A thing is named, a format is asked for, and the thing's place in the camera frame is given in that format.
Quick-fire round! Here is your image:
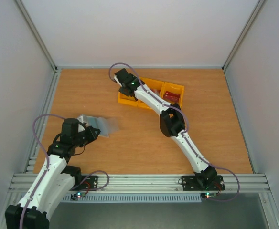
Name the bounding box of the beige card holder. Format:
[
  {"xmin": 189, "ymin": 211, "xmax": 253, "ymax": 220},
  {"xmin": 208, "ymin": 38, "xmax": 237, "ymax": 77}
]
[{"xmin": 87, "ymin": 116, "xmax": 119, "ymax": 138}]

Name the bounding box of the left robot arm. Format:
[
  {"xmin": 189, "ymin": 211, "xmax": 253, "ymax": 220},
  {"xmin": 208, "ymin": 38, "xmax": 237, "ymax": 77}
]
[{"xmin": 5, "ymin": 118, "xmax": 101, "ymax": 229}]

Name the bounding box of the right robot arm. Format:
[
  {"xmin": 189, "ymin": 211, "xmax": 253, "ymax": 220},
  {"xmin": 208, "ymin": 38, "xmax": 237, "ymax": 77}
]
[{"xmin": 114, "ymin": 68, "xmax": 217, "ymax": 189}]

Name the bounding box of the pink red card in bin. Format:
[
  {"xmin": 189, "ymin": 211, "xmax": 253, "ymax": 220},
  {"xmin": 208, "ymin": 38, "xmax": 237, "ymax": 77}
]
[{"xmin": 152, "ymin": 89, "xmax": 161, "ymax": 96}]

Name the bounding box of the yellow plastic bin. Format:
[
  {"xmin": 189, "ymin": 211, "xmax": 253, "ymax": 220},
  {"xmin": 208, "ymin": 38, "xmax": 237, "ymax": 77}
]
[
  {"xmin": 160, "ymin": 82, "xmax": 185, "ymax": 107},
  {"xmin": 135, "ymin": 77, "xmax": 164, "ymax": 114},
  {"xmin": 118, "ymin": 92, "xmax": 138, "ymax": 107}
]

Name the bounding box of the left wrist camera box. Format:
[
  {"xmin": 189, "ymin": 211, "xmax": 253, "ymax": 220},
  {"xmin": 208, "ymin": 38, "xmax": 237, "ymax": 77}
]
[{"xmin": 77, "ymin": 114, "xmax": 87, "ymax": 132}]

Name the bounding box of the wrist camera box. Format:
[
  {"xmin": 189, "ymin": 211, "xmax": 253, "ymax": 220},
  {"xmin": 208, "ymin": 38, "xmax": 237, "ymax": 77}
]
[
  {"xmin": 77, "ymin": 114, "xmax": 87, "ymax": 132},
  {"xmin": 112, "ymin": 75, "xmax": 119, "ymax": 83}
]

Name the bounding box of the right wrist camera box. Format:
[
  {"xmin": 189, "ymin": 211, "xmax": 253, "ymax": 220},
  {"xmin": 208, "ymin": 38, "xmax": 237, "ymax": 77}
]
[{"xmin": 112, "ymin": 75, "xmax": 119, "ymax": 83}]

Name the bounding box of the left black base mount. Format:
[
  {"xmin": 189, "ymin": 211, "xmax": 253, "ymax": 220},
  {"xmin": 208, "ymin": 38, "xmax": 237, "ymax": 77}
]
[{"xmin": 71, "ymin": 175, "xmax": 98, "ymax": 191}]

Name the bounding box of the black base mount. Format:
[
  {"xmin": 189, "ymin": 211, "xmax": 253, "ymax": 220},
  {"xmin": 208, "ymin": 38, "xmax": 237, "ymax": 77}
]
[
  {"xmin": 71, "ymin": 175, "xmax": 98, "ymax": 191},
  {"xmin": 178, "ymin": 175, "xmax": 225, "ymax": 192}
]

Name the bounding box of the aluminium front rail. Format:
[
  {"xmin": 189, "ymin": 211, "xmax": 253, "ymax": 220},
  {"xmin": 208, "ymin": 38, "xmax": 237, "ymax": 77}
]
[{"xmin": 9, "ymin": 173, "xmax": 270, "ymax": 194}]

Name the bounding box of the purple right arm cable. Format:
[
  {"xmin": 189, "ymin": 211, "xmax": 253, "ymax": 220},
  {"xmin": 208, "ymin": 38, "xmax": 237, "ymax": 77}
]
[{"xmin": 108, "ymin": 62, "xmax": 240, "ymax": 203}]

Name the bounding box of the grey slotted cable duct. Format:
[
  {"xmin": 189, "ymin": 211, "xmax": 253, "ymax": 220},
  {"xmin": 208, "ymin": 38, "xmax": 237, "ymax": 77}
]
[{"xmin": 61, "ymin": 193, "xmax": 202, "ymax": 204}]

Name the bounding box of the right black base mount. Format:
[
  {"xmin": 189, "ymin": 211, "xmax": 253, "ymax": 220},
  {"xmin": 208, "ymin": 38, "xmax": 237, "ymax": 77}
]
[{"xmin": 178, "ymin": 175, "xmax": 225, "ymax": 192}]

